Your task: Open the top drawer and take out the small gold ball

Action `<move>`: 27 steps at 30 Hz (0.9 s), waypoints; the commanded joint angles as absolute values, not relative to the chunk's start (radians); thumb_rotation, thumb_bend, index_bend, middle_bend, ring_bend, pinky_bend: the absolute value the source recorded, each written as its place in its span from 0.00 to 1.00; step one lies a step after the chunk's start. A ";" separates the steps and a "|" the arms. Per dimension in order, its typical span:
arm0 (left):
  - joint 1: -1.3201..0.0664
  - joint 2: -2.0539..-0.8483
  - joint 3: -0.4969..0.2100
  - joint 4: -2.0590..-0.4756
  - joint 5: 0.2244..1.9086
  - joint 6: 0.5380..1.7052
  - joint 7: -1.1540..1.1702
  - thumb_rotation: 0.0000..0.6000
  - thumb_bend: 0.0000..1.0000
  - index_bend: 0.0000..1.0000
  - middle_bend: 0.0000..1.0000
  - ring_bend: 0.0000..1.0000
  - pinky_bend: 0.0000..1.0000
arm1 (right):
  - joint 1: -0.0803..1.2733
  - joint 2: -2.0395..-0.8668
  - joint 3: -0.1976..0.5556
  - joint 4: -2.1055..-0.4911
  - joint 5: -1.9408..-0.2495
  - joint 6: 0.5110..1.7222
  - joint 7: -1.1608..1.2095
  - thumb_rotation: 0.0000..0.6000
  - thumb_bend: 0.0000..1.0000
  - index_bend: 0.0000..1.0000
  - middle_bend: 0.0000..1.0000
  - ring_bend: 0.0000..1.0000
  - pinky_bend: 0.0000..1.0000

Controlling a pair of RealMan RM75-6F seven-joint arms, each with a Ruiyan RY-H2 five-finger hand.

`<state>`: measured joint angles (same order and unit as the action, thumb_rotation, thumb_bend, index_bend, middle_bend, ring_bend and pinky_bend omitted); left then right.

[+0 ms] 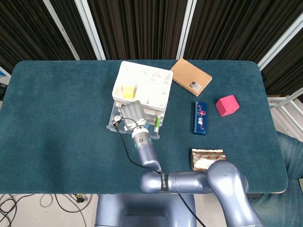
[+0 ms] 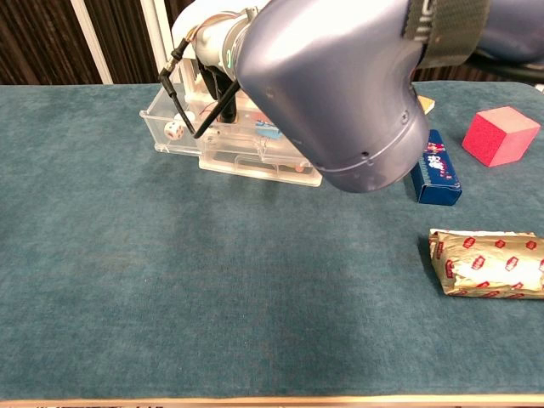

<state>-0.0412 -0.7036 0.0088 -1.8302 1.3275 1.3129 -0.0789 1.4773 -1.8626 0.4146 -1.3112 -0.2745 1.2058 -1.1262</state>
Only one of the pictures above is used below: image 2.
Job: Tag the teal table cloth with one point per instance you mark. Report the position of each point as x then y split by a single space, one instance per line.
170 276

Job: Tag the pink foam cube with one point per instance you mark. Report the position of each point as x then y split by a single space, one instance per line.
497 136

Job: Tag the white round cap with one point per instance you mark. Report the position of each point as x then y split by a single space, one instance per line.
189 115

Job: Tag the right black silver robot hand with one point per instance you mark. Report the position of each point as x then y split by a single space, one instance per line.
221 102

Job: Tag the clear plastic drawer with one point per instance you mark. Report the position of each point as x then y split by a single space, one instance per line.
238 163
157 123

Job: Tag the gold foil packet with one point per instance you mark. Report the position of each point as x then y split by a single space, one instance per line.
489 263

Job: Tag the brown spiral notebook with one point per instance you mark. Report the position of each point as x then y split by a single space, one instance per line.
427 104

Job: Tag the white plastic drawer organizer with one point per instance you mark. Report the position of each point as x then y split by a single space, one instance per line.
180 42

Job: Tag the black pleated curtain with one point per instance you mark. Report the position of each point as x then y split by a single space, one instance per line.
34 42

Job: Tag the pink plastic toy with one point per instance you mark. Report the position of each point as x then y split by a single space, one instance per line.
299 168

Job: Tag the blue binder clip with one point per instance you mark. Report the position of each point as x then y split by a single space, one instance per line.
268 129

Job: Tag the white dice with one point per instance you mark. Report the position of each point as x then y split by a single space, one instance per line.
174 130

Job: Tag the dark blue rectangular box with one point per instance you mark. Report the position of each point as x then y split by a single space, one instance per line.
438 187

